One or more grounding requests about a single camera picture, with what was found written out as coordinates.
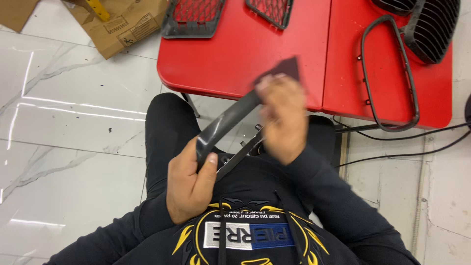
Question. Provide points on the person's left hand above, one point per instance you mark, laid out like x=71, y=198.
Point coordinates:
x=186, y=187

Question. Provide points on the person's black trousers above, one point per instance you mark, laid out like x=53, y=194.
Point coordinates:
x=165, y=121

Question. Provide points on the person's black printed hoodie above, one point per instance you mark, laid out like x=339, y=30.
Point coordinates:
x=250, y=195

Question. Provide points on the red folding table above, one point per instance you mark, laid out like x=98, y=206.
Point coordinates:
x=250, y=55

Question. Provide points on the small black mesh grille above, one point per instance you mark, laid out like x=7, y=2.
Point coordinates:
x=272, y=11

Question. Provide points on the dark round object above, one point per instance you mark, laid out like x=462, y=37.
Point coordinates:
x=468, y=110

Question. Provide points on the matte black grille frame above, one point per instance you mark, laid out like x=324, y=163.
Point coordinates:
x=412, y=92

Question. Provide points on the large black mesh grille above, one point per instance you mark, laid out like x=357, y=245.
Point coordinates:
x=193, y=18

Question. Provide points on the black slatted kidney grille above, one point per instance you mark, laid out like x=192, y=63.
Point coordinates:
x=432, y=29
x=393, y=5

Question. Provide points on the black table leg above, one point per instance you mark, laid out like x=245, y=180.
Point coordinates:
x=190, y=105

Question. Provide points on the open cardboard box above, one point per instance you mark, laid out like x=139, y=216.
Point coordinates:
x=125, y=29

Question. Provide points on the person's right hand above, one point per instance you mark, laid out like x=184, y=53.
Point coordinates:
x=285, y=125

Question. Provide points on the person's right fingers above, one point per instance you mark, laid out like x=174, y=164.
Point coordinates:
x=274, y=86

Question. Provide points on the black glossy grille frame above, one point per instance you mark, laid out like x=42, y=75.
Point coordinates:
x=228, y=119

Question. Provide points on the dark sandpaper piece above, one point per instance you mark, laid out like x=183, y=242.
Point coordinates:
x=285, y=68

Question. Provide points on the flat cardboard sheet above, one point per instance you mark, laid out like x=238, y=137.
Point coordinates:
x=14, y=11

